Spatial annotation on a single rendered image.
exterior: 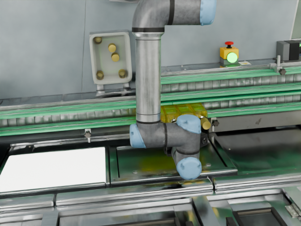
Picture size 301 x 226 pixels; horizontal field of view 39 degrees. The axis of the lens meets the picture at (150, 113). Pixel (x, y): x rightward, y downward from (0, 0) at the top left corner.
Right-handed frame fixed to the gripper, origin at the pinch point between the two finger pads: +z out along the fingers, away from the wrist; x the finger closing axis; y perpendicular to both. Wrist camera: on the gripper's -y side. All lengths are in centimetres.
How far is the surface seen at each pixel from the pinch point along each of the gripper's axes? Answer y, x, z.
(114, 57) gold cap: 21.2, -22.9, 35.2
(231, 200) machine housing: -13.1, 16.8, -27.6
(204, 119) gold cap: -11.2, -1.8, 2.5
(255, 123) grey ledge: -42, 13, 29
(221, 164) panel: -14.7, 12.6, -9.0
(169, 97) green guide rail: -0.5, -6.4, 20.4
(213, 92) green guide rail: -20.8, -5.9, 24.6
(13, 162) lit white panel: 66, 12, 11
